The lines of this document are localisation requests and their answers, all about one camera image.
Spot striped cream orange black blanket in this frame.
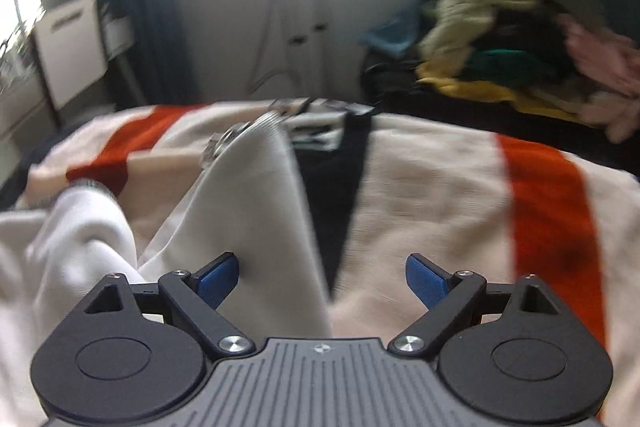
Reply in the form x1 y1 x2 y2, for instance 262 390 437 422
0 99 640 427

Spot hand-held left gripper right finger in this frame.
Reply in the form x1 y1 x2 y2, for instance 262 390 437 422
389 253 562 355

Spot pink garment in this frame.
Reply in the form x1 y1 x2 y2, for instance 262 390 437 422
555 14 640 144

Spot white and black chair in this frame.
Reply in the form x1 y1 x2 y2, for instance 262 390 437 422
30 0 152 128

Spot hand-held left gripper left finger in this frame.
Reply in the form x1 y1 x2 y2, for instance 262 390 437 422
82 252 257 355

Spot wavy framed mirror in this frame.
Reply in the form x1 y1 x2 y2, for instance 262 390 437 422
0 0 42 54

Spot white dressing table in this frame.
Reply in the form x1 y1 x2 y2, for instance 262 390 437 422
0 72 52 144

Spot pile of dark clothes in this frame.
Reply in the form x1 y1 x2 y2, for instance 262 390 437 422
362 2 640 128

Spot white pants with patterned stripe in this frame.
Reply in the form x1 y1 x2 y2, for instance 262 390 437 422
0 107 334 427

